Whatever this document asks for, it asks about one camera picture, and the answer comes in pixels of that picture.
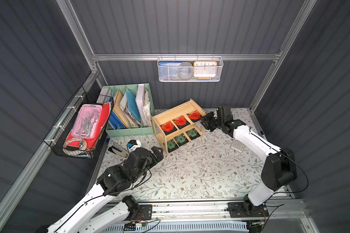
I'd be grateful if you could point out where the red tea bag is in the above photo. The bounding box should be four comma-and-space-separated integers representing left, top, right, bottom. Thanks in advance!
187, 110, 202, 122
160, 121, 177, 135
173, 116, 190, 130

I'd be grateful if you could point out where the green tea bag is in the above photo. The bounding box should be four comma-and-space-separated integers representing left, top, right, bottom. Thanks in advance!
174, 134, 189, 147
167, 139, 179, 153
186, 128, 201, 140

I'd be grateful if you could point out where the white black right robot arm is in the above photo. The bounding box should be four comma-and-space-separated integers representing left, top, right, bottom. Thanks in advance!
200, 105, 297, 216

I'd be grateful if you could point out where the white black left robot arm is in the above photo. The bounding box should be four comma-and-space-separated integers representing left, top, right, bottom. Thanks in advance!
36, 145, 164, 233

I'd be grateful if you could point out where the wooden two-tier shelf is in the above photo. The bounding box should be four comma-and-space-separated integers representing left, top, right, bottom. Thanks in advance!
152, 99, 206, 154

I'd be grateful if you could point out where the white calculator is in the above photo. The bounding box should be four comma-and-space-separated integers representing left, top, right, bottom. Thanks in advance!
231, 139, 245, 153

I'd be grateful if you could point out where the black stapler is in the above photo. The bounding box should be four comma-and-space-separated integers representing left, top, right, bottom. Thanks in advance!
108, 145, 128, 157

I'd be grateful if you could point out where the clear tape roll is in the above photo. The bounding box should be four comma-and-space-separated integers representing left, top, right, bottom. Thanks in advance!
63, 138, 88, 150

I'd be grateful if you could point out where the yellow white clock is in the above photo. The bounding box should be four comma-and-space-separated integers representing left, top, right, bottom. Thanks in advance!
193, 61, 218, 79

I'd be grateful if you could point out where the grey tape roll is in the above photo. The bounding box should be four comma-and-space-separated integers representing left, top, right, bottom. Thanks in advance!
178, 62, 193, 80

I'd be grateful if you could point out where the pink plastic case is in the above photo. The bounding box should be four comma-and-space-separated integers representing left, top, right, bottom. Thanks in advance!
71, 104, 103, 139

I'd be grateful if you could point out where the green file organizer box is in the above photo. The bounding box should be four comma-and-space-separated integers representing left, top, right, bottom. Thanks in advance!
98, 83, 154, 137

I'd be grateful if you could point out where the white wire wall basket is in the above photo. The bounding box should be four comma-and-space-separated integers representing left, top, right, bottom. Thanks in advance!
157, 55, 224, 83

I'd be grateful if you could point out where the blue box in wall basket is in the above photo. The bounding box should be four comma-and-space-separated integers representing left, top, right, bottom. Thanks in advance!
157, 61, 182, 82

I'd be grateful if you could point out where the black wire side basket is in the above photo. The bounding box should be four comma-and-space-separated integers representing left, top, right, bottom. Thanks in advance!
44, 88, 113, 160

